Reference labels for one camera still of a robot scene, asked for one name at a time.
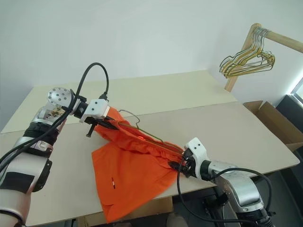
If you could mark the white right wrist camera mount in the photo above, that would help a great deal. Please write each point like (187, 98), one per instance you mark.
(197, 147)

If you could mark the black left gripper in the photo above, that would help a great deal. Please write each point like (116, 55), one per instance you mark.
(93, 121)

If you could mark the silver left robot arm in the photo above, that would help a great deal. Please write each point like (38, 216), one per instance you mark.
(56, 95)

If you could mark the wooden clothes rack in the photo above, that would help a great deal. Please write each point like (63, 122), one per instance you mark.
(231, 82)

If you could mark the brown cardboard box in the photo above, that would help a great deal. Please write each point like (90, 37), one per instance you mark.
(279, 120)

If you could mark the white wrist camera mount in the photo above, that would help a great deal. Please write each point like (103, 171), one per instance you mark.
(97, 108)
(197, 147)

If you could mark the black case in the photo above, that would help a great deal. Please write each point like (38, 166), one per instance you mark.
(290, 104)

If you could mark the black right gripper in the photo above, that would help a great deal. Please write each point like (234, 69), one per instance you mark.
(189, 165)

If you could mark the black table frame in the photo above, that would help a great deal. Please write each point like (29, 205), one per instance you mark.
(213, 201)

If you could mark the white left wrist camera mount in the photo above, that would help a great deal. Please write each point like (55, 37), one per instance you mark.
(97, 108)

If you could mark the orange shorts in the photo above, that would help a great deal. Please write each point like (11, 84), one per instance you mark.
(132, 179)

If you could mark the grey rounded shape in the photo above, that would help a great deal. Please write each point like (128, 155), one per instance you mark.
(177, 220)

